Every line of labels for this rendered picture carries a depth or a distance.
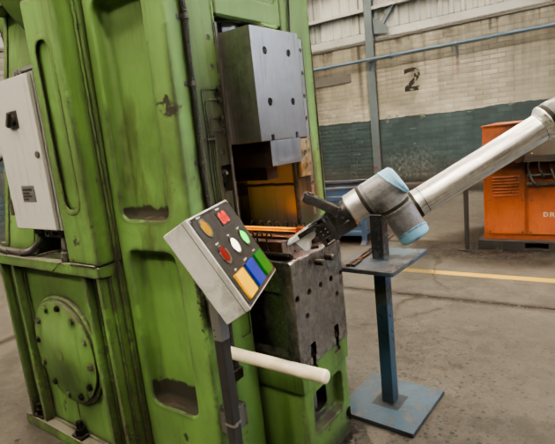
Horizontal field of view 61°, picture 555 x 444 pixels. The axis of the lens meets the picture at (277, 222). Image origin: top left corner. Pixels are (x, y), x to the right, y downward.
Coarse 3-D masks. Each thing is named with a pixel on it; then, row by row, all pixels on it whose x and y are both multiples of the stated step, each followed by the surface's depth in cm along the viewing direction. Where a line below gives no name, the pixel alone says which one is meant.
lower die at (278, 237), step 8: (256, 232) 198; (264, 232) 195; (272, 232) 192; (280, 232) 190; (288, 232) 188; (256, 240) 186; (264, 240) 185; (272, 240) 183; (280, 240) 182; (288, 240) 182; (264, 248) 184; (272, 248) 182; (280, 248) 179; (288, 248) 182; (296, 248) 187
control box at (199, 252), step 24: (216, 216) 134; (168, 240) 119; (192, 240) 118; (216, 240) 125; (240, 240) 139; (192, 264) 119; (216, 264) 118; (240, 264) 129; (216, 288) 119; (240, 288) 120; (240, 312) 119
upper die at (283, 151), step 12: (240, 144) 180; (252, 144) 177; (264, 144) 173; (276, 144) 174; (288, 144) 181; (240, 156) 181; (252, 156) 178; (264, 156) 174; (276, 156) 175; (288, 156) 181; (300, 156) 188
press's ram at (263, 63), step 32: (224, 32) 167; (256, 32) 164; (288, 32) 179; (224, 64) 170; (256, 64) 164; (288, 64) 180; (256, 96) 165; (288, 96) 180; (256, 128) 168; (288, 128) 181
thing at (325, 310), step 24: (288, 264) 174; (312, 264) 186; (264, 288) 185; (288, 288) 177; (312, 288) 186; (336, 288) 202; (264, 312) 191; (288, 312) 179; (312, 312) 186; (336, 312) 202; (264, 336) 194; (288, 336) 184; (312, 336) 187; (336, 336) 203; (312, 360) 187
